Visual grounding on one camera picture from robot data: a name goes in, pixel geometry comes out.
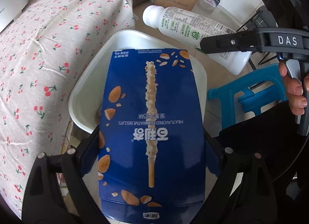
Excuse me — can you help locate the blue plastic stool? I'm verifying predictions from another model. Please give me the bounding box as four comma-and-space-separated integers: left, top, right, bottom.
207, 64, 287, 129

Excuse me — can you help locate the white yogurt drink bottle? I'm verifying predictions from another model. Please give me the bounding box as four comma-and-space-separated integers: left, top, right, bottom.
143, 5, 252, 75

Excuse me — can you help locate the blue biscuit stick box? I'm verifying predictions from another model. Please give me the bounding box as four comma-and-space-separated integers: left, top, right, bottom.
98, 48, 206, 223

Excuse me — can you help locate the person's right hand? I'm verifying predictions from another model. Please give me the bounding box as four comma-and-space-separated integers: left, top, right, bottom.
279, 61, 308, 116

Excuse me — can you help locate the white plastic trash bin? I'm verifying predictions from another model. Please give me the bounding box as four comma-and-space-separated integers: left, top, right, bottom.
69, 30, 207, 133

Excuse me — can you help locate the cherry print tablecloth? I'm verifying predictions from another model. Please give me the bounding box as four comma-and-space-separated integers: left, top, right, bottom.
1, 0, 135, 218

